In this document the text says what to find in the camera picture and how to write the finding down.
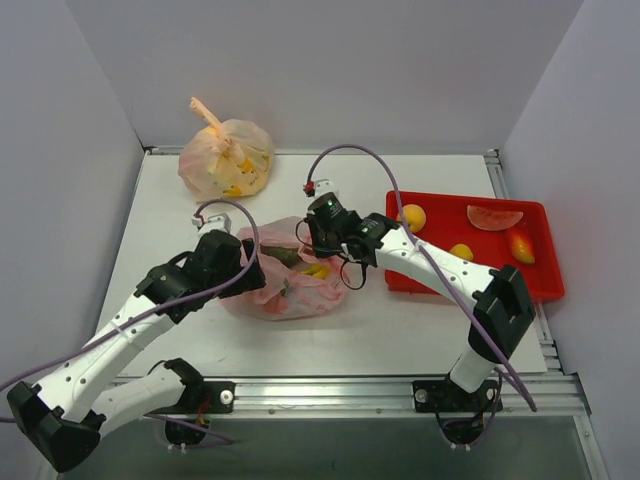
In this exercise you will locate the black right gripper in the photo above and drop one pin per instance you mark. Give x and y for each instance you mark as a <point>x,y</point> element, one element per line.
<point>315,240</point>

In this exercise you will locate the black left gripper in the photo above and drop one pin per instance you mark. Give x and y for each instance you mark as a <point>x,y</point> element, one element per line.
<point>248,270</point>

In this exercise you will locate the pink plastic bag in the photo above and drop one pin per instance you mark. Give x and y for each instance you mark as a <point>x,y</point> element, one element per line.
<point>288,294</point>

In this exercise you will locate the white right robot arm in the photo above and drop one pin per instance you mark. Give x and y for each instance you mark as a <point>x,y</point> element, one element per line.
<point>496,301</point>

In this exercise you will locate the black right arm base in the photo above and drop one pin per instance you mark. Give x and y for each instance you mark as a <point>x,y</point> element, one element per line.
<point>463,418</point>

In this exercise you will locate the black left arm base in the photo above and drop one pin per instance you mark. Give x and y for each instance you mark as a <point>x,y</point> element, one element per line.
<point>200,398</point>

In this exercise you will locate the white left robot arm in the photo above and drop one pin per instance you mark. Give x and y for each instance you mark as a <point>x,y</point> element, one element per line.
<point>66,413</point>

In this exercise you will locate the yellow fruit in bag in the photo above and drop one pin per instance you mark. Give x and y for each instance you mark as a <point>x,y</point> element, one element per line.
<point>318,271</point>

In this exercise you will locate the orange fruit with leaf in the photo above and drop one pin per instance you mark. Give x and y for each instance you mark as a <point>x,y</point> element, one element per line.
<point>415,217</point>

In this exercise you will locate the orange plastic bag with fruit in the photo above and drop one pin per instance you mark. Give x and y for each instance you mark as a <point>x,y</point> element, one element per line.
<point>226,159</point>

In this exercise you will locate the red plastic tray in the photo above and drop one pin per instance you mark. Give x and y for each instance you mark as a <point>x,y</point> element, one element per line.
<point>447,225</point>

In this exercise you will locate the small yellow lemon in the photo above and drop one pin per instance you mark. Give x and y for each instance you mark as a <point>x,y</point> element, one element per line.
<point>462,251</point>

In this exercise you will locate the watermelon slice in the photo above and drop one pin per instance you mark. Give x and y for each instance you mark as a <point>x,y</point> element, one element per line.
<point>491,220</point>

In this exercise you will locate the red yellow mango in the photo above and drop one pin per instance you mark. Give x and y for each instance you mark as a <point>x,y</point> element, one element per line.
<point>520,246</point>

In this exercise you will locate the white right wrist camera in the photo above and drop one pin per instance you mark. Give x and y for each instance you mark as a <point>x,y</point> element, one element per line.
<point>314,189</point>

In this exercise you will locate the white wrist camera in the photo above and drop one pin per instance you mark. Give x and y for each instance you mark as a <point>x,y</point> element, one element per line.
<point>314,189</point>
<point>218,222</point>

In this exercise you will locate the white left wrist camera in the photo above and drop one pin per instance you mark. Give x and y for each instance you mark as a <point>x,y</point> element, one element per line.
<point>218,222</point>

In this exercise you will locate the aluminium front rail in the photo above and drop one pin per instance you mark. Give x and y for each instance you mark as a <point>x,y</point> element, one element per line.
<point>553,394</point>

